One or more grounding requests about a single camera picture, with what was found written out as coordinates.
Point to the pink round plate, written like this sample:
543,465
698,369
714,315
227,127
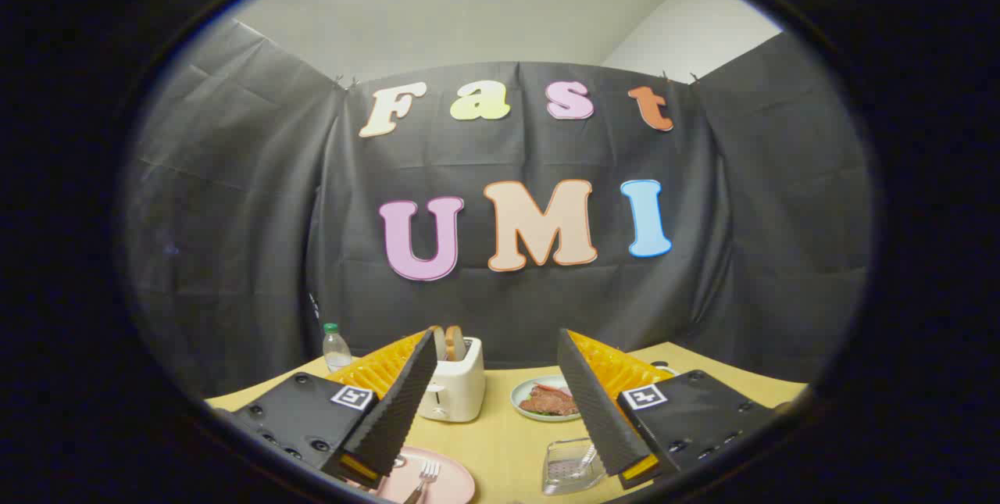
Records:
453,484

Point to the cream white toaster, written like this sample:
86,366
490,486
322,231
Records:
457,387

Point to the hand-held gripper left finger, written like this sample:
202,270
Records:
398,410

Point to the clear plastic water bottle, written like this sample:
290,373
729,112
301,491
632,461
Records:
336,352

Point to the pale green plate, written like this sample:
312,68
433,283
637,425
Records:
522,409

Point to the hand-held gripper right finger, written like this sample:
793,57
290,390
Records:
598,410

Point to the red tomato slice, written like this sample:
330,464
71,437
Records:
551,390

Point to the toast bread slice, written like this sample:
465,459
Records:
455,344
440,344

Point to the brown steak piece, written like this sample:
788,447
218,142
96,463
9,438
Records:
551,404

